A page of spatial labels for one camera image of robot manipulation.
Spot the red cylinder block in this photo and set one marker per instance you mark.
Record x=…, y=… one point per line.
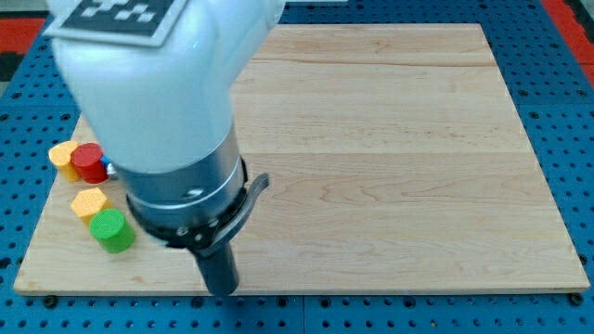
x=87, y=161

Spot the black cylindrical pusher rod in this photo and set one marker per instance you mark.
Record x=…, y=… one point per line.
x=218, y=270

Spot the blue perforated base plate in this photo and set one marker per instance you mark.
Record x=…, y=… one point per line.
x=547, y=69

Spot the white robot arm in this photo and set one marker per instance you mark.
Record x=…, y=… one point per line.
x=153, y=79

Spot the black and white fiducial tag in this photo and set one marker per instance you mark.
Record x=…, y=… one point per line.
x=120, y=22

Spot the yellow heart block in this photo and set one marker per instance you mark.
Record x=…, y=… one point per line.
x=60, y=156

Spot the blue block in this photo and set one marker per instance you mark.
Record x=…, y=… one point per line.
x=105, y=161

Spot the black tool clamp mount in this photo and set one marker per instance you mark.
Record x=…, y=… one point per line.
x=198, y=207

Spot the yellow hexagon block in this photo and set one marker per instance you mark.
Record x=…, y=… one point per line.
x=87, y=203

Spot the wooden board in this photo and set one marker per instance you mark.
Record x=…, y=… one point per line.
x=398, y=164

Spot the green cylinder block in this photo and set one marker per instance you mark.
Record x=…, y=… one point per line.
x=111, y=230

